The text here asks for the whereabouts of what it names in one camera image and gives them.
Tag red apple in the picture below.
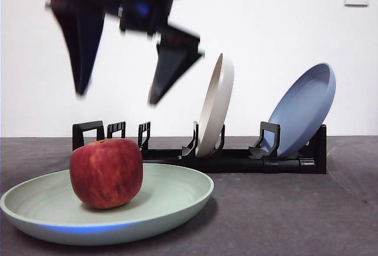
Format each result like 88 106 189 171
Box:
69 138 144 210

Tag cream plate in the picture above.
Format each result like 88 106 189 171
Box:
194 52 236 159

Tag black plate rack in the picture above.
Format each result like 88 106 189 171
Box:
71 120 328 175

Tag blue plate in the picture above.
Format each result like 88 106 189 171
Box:
259 62 337 159

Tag pale green plate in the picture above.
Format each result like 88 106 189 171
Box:
0 163 215 247

